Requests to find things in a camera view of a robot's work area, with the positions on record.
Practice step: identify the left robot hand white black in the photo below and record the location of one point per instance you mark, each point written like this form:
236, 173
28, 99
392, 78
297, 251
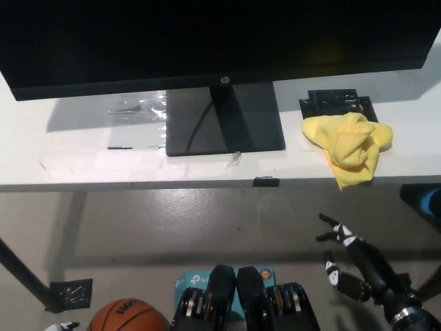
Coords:
62, 327

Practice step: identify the yellow microfiber cloth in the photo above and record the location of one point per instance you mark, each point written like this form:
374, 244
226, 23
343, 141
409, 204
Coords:
351, 148

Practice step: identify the black desk leg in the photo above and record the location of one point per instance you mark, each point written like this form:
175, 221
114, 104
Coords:
20, 265

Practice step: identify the left robot body block black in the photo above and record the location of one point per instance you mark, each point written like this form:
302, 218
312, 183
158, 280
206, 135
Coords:
206, 310

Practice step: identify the black HP monitor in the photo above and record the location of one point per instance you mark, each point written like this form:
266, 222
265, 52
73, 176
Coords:
138, 41

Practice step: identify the black tape square on desk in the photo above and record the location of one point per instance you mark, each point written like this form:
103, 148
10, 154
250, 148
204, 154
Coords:
327, 103

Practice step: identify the orange basketball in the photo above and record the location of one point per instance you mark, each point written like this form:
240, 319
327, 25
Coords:
127, 317

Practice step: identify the teal tp-link box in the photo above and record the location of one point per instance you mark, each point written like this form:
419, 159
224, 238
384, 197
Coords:
193, 279

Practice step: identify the thin black tape strip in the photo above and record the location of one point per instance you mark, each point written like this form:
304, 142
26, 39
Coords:
120, 148

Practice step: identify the clear plastic bag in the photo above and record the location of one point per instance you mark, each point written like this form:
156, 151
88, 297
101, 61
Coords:
151, 107

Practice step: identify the small clear tape piece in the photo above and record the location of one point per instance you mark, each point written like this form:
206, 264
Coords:
235, 158

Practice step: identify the black and blue object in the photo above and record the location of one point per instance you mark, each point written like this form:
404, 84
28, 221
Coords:
417, 196

